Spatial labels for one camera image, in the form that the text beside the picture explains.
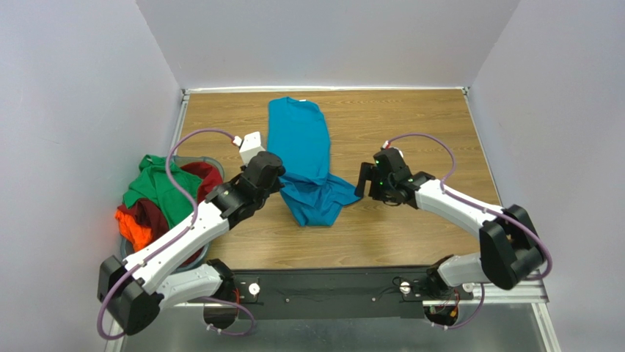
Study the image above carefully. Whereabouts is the blue t shirt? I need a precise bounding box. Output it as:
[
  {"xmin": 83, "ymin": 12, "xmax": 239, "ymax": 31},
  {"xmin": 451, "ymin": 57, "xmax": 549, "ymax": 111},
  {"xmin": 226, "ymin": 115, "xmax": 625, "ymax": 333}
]
[{"xmin": 268, "ymin": 97, "xmax": 359, "ymax": 227}]

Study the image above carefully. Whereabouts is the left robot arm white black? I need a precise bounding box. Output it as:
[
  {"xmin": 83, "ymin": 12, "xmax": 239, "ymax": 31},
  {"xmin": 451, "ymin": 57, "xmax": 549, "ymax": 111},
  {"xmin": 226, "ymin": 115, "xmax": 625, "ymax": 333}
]
[{"xmin": 97, "ymin": 151, "xmax": 285, "ymax": 340}]

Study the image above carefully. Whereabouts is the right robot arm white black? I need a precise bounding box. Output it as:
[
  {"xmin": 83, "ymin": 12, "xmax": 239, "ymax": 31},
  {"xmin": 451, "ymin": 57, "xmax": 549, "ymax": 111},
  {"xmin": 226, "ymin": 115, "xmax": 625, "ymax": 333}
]
[{"xmin": 355, "ymin": 148, "xmax": 548, "ymax": 297}]

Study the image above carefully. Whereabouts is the dark red t shirt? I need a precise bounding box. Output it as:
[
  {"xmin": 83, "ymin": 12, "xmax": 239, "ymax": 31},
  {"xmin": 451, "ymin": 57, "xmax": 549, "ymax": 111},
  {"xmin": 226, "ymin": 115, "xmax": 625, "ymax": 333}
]
[{"xmin": 117, "ymin": 161, "xmax": 225, "ymax": 267}]

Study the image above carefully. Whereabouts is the grey laundry basket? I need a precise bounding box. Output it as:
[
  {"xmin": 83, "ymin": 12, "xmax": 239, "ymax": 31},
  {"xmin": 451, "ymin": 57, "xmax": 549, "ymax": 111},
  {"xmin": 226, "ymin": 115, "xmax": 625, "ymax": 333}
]
[{"xmin": 120, "ymin": 155, "xmax": 227, "ymax": 274}]

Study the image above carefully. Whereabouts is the green t shirt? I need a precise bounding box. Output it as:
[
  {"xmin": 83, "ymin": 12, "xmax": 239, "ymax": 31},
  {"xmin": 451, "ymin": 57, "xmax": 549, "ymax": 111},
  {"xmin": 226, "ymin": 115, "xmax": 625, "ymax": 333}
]
[{"xmin": 123, "ymin": 155, "xmax": 193, "ymax": 227}]

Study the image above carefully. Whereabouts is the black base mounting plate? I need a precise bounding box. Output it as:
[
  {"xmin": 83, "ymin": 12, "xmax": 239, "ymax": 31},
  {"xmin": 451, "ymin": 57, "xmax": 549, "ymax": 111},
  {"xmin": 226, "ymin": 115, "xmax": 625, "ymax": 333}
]
[{"xmin": 212, "ymin": 265, "xmax": 474, "ymax": 324}]

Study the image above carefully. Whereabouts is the orange t shirt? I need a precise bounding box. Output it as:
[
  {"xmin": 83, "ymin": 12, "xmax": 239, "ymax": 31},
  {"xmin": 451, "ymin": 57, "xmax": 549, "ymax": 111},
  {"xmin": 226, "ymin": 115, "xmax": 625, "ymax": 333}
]
[{"xmin": 114, "ymin": 210, "xmax": 153, "ymax": 252}]

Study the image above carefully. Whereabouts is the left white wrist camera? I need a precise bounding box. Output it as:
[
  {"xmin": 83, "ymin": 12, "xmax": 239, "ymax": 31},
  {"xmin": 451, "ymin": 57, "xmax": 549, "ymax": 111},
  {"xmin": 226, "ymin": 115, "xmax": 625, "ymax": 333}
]
[{"xmin": 233, "ymin": 131, "xmax": 266, "ymax": 166}]

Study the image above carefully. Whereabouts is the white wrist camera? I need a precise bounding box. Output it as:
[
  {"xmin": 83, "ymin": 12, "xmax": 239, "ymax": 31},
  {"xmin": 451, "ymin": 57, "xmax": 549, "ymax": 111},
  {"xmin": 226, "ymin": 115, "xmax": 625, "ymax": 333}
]
[
  {"xmin": 233, "ymin": 131, "xmax": 266, "ymax": 166},
  {"xmin": 381, "ymin": 141, "xmax": 403, "ymax": 158}
]

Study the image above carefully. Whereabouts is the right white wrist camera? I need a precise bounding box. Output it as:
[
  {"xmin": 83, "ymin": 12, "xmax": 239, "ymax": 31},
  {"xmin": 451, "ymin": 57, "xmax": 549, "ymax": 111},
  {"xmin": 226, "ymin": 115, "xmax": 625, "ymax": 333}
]
[{"xmin": 381, "ymin": 141, "xmax": 403, "ymax": 158}]

